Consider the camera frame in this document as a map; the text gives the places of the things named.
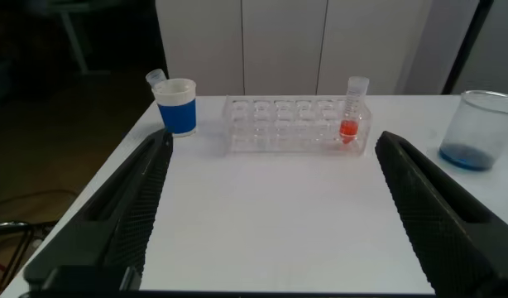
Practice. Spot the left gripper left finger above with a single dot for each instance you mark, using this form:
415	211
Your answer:
113	223

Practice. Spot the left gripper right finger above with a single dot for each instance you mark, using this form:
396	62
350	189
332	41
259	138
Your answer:
444	223

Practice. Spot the blue liquid test tube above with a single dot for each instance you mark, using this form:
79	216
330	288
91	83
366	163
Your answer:
155	76

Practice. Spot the clear glass beaker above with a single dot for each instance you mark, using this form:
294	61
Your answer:
469	157

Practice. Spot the red liquid test tube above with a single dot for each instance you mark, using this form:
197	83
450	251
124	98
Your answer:
349	128

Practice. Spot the clear acrylic test tube rack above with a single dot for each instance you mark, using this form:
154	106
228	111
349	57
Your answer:
279	132

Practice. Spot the white blue paper cup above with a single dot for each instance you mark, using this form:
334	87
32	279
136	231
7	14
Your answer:
177	116

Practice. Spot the white partition panel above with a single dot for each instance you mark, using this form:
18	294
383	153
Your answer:
279	41
498	49

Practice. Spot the white office desk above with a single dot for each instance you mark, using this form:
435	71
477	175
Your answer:
74	41

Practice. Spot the silver metal frame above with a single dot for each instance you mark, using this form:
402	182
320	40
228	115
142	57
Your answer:
10	225

